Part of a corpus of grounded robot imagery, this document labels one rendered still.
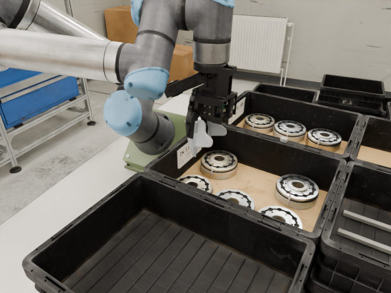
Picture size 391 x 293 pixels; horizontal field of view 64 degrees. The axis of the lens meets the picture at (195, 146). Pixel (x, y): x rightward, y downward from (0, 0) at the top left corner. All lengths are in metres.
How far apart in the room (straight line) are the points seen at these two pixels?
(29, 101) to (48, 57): 1.96
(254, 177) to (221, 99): 0.31
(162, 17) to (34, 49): 0.24
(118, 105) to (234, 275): 0.54
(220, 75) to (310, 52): 3.31
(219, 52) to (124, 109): 0.37
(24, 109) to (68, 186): 1.54
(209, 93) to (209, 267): 0.35
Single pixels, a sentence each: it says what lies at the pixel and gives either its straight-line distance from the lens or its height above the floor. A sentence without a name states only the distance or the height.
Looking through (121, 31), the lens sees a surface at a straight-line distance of 4.27.
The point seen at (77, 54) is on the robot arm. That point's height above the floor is 1.20.
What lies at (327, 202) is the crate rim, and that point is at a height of 0.93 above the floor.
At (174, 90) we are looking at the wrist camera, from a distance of 0.70.
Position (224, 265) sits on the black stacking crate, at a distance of 0.66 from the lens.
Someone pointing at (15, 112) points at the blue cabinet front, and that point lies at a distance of 2.55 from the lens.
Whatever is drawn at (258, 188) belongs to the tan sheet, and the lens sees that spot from 0.84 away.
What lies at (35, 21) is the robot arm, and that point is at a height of 1.22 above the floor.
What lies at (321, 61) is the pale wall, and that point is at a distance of 3.93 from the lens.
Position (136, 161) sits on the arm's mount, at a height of 0.74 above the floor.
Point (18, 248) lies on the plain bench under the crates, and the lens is 0.97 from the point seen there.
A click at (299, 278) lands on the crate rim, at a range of 0.54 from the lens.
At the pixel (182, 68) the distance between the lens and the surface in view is 3.70.
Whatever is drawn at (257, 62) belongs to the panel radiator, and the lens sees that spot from 3.93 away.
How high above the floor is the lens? 1.35
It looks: 31 degrees down
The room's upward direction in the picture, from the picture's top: straight up
